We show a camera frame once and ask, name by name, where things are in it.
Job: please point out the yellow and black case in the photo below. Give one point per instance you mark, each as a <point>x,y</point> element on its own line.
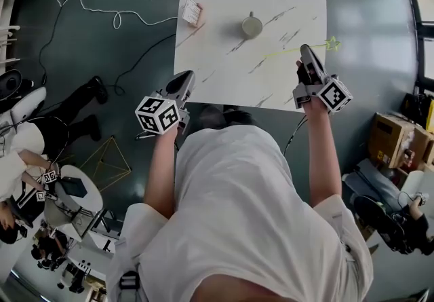
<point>415,105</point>

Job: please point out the round white table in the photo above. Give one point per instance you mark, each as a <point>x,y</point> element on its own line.
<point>93,202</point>

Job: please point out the brown cardboard box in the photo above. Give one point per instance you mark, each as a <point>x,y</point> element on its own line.
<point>386,141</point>

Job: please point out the black box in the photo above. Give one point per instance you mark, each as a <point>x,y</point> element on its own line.
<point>73,187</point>

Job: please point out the person's white shirt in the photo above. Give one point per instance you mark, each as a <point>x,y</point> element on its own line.
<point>237,209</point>

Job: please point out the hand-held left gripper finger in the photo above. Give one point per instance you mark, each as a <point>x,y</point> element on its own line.
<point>173,79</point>
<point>190,87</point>

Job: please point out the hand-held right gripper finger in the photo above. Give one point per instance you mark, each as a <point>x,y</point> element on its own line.
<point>311,64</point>
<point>322,70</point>

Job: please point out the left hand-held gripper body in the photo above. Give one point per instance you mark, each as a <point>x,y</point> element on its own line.
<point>156,115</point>

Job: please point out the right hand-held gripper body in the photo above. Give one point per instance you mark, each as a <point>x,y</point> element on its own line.
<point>335,95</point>

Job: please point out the person's left forearm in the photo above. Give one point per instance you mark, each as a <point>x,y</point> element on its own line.
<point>161,171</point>

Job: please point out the beige cup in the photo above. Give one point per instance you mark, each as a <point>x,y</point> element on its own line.
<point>252,27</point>

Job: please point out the yellow-green star wand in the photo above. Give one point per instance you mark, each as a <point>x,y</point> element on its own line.
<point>281,52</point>

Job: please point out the pale wooden rack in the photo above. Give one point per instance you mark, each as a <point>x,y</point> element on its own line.
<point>5,22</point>

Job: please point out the white and gray chair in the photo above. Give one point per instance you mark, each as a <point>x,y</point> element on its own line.
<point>30,104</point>

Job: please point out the person's right hand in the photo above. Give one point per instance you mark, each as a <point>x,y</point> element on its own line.
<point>301,76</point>

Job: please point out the black framed glass door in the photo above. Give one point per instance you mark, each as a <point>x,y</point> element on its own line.
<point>425,2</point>

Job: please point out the person's right forearm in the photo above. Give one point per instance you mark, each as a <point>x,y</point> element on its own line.
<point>322,158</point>

